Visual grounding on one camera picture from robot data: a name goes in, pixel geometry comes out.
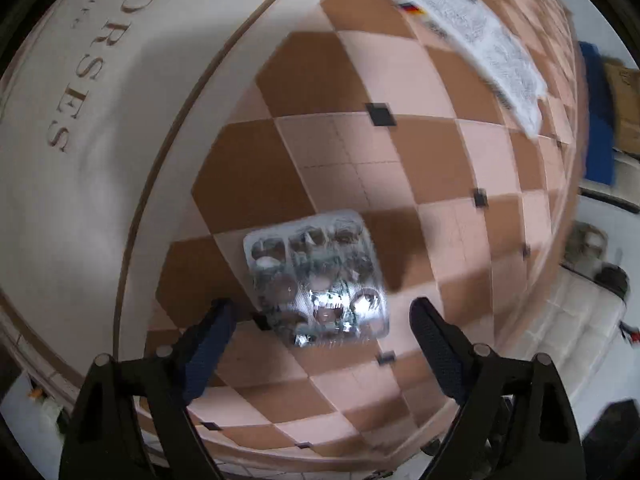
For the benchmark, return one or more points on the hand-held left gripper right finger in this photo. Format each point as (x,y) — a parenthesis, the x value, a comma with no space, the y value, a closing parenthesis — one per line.
(440,350)

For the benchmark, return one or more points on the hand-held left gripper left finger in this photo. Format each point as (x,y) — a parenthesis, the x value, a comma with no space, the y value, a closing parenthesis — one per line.
(210,342)

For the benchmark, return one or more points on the small square blister pack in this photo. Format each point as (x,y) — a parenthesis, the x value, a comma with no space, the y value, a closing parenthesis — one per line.
(320,280)

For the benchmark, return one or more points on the white padded chair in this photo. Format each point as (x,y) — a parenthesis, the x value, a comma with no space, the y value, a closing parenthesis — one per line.
(575,325)

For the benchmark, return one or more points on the black exercise machine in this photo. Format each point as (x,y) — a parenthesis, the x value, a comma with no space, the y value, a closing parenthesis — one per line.
(613,280)

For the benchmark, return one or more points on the diamond pattern printed tablecloth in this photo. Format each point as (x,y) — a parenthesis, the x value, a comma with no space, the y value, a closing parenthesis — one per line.
(310,125)

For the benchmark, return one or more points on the blue seat chair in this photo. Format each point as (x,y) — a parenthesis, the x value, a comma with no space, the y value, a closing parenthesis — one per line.
(597,125)

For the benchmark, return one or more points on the brown cardboard box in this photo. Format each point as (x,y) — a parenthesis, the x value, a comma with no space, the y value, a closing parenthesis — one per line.
(626,105)

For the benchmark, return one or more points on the white printed paper leaflet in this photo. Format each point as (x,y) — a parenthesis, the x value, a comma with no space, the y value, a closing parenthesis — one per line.
(475,35)

